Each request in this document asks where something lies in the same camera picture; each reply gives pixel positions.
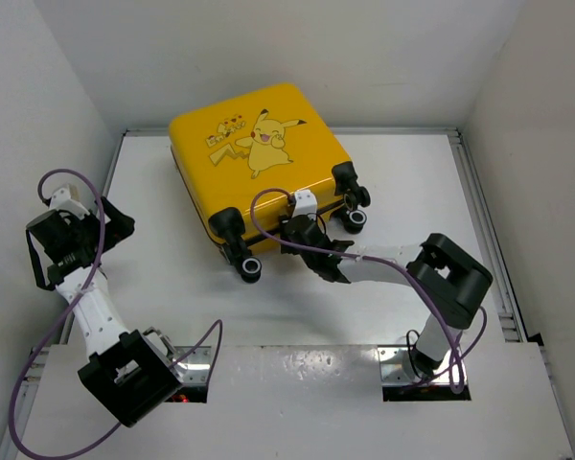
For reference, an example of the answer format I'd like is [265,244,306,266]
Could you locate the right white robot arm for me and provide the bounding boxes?
[280,216,493,382]

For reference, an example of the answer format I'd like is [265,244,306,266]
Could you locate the metal base plate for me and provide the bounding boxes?
[377,345,468,389]
[169,346,213,386]

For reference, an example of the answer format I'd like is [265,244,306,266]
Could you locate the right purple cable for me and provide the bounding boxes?
[250,188,489,395]

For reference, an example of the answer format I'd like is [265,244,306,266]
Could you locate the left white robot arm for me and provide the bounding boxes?
[26,185,182,427]

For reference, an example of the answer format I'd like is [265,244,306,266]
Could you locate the purple cable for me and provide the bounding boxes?
[250,188,489,395]
[9,168,224,456]

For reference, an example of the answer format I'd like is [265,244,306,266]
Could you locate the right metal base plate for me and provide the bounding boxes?
[377,345,468,389]

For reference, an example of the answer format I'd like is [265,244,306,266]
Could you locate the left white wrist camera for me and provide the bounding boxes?
[49,184,89,219]

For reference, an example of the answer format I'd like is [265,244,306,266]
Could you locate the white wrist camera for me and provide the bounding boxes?
[291,189,318,220]
[49,184,89,219]

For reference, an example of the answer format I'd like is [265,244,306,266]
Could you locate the yellow suitcase with dark lining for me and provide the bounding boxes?
[169,83,371,283]

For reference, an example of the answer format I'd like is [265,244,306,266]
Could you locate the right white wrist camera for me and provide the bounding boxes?
[291,189,318,220]

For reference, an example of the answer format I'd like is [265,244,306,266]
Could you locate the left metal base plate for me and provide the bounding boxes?
[169,346,213,386]

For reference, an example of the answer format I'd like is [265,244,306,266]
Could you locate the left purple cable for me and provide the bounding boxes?
[9,168,224,456]

